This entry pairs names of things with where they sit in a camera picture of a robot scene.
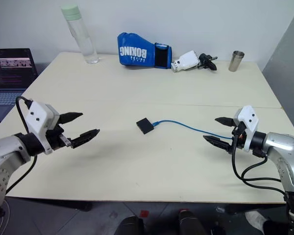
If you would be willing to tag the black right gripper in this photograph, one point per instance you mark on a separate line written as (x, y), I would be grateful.
(239, 132)

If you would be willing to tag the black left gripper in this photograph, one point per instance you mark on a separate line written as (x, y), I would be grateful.
(54, 139)

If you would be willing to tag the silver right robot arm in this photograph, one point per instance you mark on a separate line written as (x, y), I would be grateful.
(281, 147)

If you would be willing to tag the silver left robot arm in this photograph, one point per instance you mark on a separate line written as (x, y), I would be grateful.
(5, 147)

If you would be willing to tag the small black box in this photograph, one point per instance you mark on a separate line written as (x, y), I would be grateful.
(144, 125)

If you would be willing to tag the steel cup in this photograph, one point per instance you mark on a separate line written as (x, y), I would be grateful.
(236, 62)

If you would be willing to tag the white ribbed device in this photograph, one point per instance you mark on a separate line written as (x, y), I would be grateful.
(186, 61)

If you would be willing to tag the dark laptop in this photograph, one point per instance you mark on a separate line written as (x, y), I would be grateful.
(7, 73)

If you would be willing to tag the clear bottle with green cap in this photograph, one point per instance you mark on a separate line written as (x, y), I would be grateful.
(84, 36)

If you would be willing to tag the blue boxing glove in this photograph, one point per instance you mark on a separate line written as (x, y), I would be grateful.
(134, 52)

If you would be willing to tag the white shoe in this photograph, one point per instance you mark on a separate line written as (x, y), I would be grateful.
(258, 220)

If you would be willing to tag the small red square object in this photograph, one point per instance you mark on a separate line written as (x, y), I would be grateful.
(144, 213)

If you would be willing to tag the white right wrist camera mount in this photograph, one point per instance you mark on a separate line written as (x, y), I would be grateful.
(250, 120)

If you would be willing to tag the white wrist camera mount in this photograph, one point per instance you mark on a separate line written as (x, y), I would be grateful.
(250, 120)
(38, 115)

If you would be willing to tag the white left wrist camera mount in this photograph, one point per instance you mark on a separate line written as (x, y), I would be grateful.
(38, 115)

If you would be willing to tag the black table frame bar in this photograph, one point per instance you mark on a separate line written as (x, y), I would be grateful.
(63, 205)

